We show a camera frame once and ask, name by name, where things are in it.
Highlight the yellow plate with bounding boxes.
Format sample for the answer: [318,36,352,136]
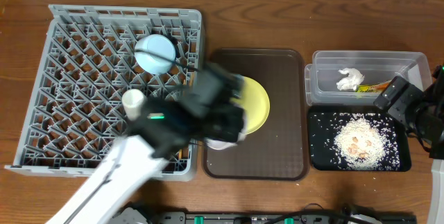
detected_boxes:
[231,76,271,135]

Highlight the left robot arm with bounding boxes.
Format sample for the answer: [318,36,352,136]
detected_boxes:
[50,98,245,223]

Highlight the rice and nuts pile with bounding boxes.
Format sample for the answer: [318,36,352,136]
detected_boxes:
[310,112,402,171]

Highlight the brown plastic tray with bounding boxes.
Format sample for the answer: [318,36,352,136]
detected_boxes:
[203,49,309,181]

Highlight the clear plastic bin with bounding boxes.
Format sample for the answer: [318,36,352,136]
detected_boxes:
[305,51,432,105]

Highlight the pink bowl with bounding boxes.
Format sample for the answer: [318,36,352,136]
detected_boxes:
[205,120,247,150]

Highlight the black waste tray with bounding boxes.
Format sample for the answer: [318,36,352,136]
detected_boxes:
[306,105,413,173]

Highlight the white tissue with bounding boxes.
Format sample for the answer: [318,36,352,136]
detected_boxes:
[336,68,365,91]

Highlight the yellow green snack wrapper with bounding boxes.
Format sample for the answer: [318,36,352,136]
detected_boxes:
[355,80,391,93]

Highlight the grey dishwasher rack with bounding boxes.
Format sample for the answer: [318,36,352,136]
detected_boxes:
[8,4,205,178]

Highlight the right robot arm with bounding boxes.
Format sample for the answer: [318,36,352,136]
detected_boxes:
[373,65,443,224]

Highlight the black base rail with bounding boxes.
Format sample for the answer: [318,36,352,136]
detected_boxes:
[148,212,418,224]

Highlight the white cup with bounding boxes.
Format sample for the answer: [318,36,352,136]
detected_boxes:
[121,89,146,121]

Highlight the light blue bowl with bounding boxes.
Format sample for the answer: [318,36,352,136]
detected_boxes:
[135,34,176,75]

